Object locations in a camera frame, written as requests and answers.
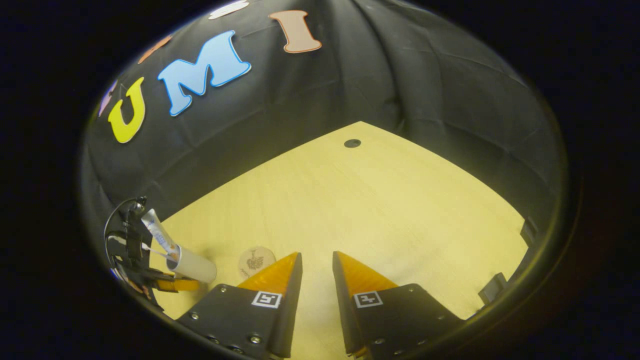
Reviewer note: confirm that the wooden desktop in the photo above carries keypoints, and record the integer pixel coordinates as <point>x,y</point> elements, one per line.
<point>375,210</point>

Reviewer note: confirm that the round wooden coaster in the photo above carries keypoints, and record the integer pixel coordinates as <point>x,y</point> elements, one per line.
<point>256,261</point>

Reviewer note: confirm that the pale pink toothbrush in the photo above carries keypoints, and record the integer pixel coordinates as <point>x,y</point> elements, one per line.
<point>155,248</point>

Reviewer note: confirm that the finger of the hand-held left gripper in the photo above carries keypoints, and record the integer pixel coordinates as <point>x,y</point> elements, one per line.
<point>180,285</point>
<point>134,287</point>

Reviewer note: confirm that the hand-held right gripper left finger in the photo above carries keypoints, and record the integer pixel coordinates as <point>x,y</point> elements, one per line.
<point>292,310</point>

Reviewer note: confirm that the black backdrop cloth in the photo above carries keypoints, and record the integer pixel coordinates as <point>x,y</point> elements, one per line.
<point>325,85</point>

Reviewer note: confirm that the white toothpaste tube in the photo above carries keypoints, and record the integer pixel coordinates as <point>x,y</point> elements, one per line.
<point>160,232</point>

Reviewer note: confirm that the small black box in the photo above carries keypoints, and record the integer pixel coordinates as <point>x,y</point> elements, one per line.
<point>492,289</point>

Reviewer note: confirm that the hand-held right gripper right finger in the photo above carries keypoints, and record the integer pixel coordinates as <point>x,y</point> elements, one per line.
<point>345,310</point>

